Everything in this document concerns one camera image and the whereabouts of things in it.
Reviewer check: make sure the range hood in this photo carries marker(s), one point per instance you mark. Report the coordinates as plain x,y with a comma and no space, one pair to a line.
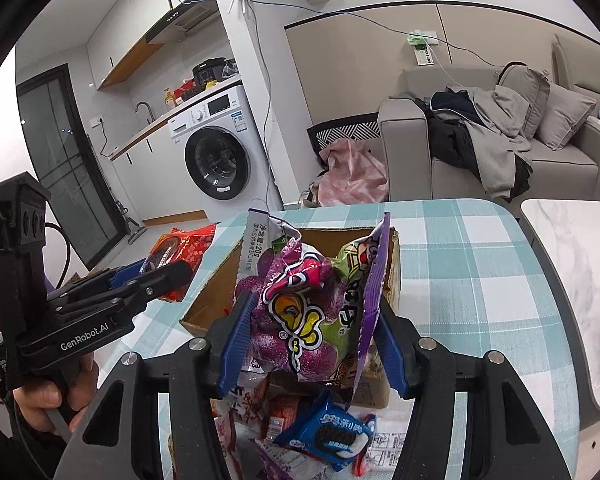
190,15

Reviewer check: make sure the purple candy packet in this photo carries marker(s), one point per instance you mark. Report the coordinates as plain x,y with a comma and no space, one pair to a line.
300,310

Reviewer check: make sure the teal checked tablecloth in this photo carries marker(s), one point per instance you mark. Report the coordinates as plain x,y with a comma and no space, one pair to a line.
455,270

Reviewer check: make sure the white kitchen counter cabinet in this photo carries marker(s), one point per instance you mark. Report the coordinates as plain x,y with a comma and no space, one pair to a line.
140,170

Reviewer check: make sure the pink plastic bag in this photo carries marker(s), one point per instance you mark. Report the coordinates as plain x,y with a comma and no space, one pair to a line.
352,175

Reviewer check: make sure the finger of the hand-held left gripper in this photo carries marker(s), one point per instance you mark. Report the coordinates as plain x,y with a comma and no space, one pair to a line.
125,273
177,274

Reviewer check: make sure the wall socket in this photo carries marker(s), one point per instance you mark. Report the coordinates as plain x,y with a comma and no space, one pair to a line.
98,122

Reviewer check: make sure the small red snack packet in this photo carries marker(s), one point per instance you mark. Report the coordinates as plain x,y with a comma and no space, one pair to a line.
282,417

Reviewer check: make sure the black jacket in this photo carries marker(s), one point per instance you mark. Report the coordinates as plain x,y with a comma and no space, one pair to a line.
450,140

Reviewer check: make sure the white printed packet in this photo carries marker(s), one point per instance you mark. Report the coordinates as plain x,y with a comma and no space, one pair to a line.
385,450

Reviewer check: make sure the black rice cooker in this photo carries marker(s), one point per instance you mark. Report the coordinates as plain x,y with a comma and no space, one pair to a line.
209,71

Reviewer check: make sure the wall control panel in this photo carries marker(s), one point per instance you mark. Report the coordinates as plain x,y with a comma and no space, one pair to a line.
422,49

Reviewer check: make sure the red packet on appliance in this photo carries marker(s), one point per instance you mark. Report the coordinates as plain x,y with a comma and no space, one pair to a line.
186,92

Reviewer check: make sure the dark glass door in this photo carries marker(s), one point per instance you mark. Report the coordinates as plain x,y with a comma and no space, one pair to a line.
65,160

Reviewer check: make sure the floor cleaner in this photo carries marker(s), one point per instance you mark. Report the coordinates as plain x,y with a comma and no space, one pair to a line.
132,225

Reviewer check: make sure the white washing machine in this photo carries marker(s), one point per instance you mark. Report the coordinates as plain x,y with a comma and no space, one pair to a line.
220,160

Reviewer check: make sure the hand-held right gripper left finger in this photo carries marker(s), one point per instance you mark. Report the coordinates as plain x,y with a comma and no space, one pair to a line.
235,342

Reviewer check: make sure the black and white patterned cushion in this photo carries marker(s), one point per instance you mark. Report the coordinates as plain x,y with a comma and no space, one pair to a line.
340,130

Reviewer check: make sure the person's left forearm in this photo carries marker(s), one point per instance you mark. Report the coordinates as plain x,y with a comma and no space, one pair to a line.
10,452

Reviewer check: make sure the white marble table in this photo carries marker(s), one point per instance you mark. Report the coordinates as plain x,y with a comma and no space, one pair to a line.
580,270

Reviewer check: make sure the brown cardboard box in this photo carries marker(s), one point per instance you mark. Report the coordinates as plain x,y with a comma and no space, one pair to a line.
214,305

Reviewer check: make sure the blue cookie packet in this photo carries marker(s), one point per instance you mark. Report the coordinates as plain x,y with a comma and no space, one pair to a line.
325,432

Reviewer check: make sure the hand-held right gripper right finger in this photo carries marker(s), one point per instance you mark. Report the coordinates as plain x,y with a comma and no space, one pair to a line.
393,360

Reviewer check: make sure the red and black snack packet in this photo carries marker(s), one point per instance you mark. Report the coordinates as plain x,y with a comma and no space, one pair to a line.
195,250

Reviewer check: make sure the white wall cabinet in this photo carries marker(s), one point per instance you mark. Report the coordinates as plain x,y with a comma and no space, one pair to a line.
130,45

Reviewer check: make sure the person's left hand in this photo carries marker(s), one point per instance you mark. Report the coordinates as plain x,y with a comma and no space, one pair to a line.
35,400

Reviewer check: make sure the grey pillow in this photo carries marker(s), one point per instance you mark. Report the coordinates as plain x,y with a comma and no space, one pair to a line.
565,115
527,95

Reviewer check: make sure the yellow bottle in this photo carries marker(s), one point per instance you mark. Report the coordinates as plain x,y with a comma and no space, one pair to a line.
169,100

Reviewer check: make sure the grey sofa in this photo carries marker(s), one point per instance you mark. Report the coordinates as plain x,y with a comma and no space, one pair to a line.
405,160

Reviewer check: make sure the white and pink snack packet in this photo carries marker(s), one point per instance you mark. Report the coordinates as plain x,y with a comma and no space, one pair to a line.
232,410

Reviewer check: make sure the kitchen faucet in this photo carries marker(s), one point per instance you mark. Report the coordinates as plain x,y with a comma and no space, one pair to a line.
145,107

